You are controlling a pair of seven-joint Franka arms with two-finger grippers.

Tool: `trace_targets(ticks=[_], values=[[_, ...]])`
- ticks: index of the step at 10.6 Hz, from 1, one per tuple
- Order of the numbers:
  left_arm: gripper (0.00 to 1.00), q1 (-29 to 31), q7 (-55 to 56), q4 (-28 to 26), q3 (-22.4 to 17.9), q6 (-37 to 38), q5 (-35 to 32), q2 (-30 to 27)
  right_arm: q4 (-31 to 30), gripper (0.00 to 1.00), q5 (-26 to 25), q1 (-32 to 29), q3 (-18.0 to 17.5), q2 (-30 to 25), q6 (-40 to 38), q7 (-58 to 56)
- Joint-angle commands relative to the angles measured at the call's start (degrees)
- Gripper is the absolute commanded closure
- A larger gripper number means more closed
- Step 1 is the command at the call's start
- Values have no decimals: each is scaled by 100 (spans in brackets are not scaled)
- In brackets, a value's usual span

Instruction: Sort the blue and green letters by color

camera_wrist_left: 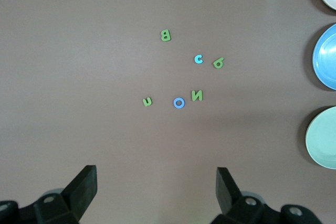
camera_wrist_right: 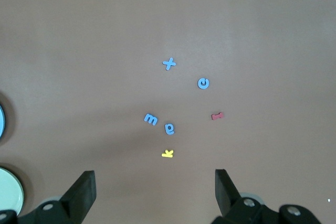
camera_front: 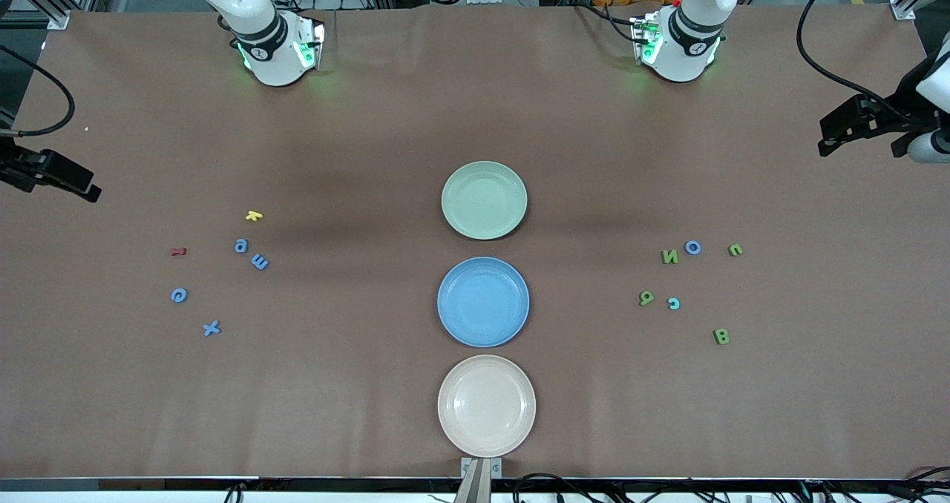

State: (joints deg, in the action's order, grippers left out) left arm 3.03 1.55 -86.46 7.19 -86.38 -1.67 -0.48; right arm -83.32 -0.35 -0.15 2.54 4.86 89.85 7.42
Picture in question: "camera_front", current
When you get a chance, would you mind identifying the brown table cover sheet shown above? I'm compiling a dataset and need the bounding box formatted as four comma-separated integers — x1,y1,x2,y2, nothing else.
0,4,950,481

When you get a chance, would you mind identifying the light green plate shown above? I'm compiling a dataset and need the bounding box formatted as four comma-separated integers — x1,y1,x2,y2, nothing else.
442,161,528,240

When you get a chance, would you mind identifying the blue plate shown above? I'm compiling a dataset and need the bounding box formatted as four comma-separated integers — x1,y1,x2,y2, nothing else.
437,257,531,348

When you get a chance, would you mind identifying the beige plate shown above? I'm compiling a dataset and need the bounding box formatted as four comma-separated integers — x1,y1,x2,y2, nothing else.
437,355,537,458

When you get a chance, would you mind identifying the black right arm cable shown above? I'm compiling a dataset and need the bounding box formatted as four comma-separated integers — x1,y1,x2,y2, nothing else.
0,45,76,137

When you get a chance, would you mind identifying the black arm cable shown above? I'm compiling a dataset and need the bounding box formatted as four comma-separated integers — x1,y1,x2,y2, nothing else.
796,0,917,122
0,45,76,137

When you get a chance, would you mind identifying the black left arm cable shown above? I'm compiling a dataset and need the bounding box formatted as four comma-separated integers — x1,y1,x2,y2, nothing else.
796,0,917,122

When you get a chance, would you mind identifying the table edge rail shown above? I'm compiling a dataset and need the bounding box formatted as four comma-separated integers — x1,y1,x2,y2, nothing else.
0,476,950,503

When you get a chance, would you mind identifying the black cable arc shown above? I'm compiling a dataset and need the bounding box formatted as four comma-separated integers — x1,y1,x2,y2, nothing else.
512,473,596,503

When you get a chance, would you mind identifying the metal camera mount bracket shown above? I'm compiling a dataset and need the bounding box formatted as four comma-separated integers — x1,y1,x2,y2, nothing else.
454,457,503,503

